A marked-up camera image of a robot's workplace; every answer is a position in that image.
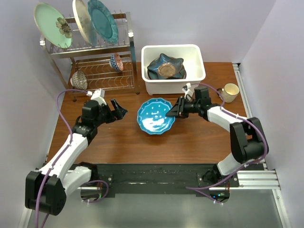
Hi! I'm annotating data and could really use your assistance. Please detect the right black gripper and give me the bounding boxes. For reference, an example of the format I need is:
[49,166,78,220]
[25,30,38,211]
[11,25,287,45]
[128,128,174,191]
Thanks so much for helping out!
[166,95,200,119]

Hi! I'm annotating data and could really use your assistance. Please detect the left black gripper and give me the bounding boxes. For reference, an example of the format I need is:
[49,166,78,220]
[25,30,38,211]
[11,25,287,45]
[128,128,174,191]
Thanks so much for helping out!
[94,98,127,127]

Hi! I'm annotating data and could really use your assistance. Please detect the blue scalloped plate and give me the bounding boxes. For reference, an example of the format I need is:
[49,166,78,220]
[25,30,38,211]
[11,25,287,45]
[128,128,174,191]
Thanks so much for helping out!
[137,97,175,135]

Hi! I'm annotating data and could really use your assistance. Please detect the dark blue glazed plate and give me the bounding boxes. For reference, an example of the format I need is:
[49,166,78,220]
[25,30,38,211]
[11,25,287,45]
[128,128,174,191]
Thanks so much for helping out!
[148,68,187,80]

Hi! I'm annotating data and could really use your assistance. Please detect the dark blue star plate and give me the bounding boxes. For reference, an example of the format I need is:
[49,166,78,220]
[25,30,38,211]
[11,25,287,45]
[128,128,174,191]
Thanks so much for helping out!
[147,53,185,74]

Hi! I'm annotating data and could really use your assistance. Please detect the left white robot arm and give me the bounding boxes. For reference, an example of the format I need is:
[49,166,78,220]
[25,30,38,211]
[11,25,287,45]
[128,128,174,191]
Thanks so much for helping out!
[25,99,128,216]

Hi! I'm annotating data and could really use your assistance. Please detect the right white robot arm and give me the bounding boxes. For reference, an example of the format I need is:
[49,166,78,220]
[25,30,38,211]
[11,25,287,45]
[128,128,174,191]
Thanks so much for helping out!
[166,84,269,188]

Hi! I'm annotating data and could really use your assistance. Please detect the white plastic bin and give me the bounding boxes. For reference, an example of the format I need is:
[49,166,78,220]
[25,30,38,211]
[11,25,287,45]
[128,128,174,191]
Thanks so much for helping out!
[141,44,206,95]

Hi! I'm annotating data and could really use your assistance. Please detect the metal dish rack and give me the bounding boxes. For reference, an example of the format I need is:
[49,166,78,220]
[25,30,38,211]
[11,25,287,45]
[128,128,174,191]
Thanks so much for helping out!
[39,12,140,95]

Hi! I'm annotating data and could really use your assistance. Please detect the blue patterned bowl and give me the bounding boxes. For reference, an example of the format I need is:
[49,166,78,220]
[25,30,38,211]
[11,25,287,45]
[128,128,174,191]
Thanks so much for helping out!
[109,53,124,71]

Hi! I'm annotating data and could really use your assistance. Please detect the grey patterned bowl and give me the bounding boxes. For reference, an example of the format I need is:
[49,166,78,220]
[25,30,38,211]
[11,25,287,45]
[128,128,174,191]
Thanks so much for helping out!
[70,70,87,90]

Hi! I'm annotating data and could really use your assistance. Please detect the cream mug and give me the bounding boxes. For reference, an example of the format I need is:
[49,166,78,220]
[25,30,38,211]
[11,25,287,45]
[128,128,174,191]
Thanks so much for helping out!
[217,83,239,103]

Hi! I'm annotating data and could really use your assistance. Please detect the teal plate on rack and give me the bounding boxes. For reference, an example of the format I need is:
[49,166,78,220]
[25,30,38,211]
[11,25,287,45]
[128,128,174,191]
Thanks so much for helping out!
[87,0,118,44]

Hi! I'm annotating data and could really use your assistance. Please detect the mint floral plate on rack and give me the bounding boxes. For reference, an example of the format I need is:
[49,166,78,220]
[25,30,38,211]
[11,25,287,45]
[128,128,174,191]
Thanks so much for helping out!
[34,3,72,49]

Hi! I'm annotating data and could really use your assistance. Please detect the cream plate on rack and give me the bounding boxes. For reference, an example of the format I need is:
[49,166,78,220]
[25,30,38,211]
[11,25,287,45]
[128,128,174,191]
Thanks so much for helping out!
[72,0,93,45]

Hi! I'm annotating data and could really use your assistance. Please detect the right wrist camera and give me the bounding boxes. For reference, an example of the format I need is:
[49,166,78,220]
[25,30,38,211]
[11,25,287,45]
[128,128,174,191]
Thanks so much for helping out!
[182,83,193,100]

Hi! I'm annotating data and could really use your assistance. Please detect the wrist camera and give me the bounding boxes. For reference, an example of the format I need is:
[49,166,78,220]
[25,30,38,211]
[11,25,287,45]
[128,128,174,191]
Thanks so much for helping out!
[182,83,193,100]
[86,88,106,105]

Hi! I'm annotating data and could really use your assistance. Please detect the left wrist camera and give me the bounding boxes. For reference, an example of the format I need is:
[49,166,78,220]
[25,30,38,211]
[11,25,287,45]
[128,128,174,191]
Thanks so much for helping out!
[86,88,106,105]

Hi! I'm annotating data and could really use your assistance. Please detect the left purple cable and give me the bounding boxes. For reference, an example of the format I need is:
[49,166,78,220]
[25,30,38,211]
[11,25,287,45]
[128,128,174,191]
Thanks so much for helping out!
[35,89,109,228]

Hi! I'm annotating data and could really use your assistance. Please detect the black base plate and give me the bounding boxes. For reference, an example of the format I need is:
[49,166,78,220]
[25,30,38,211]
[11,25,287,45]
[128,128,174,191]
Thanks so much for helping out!
[80,164,239,200]

